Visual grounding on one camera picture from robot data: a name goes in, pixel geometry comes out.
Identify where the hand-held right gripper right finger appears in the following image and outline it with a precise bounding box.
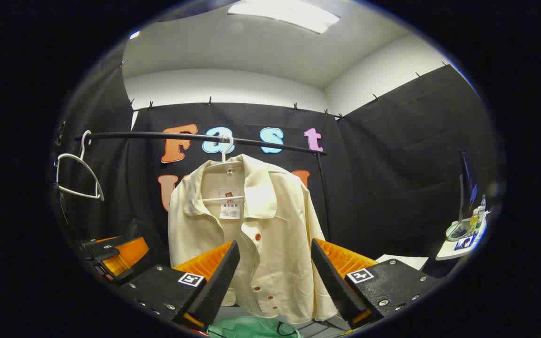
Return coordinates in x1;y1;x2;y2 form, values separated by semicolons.
310;238;440;329

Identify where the cream button shirt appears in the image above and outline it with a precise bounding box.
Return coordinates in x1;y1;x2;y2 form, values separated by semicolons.
167;154;339;325

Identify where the black clothes rail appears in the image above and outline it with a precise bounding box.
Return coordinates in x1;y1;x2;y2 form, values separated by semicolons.
74;131;333;241

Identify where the white side table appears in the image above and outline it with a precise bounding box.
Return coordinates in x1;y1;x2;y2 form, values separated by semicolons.
435;211;489;261

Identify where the green laundry hamper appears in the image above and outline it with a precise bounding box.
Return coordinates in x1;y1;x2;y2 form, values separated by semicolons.
207;315;301;338

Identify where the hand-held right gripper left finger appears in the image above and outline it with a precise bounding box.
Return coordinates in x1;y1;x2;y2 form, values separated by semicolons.
118;239;241;331

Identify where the black computer monitor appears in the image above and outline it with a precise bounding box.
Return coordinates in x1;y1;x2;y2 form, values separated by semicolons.
458;149;478;222

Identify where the large ceiling light panel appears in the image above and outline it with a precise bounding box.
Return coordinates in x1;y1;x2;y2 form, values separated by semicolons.
227;0;341;34

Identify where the black backdrop cloth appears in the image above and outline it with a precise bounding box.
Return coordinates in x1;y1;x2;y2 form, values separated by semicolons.
50;63;503;282

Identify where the white wire hanger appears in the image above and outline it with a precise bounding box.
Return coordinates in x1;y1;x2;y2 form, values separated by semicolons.
54;130;105;202

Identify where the white shirt hanger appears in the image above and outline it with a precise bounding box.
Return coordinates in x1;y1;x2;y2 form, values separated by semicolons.
201;134;247;203

